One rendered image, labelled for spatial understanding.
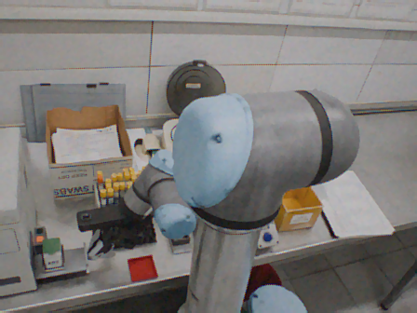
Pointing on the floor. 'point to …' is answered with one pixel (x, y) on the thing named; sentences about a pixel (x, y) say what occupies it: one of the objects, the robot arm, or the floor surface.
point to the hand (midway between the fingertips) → (87, 254)
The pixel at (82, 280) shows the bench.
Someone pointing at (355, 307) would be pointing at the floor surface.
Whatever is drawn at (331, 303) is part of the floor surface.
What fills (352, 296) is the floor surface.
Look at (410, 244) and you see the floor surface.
